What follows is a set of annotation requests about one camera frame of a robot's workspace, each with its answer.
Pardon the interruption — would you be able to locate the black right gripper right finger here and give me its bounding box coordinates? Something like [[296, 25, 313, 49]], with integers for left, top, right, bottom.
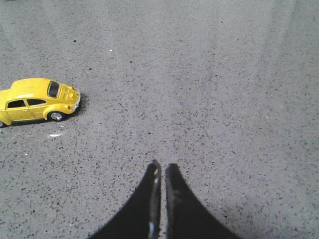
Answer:
[[165, 164, 239, 239]]

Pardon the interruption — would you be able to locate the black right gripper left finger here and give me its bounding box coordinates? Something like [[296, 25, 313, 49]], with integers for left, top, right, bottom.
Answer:
[[90, 160, 161, 239]]

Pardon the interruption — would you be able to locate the yellow toy beetle car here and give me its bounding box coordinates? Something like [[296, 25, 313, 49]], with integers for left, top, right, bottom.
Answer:
[[0, 78, 81, 128]]

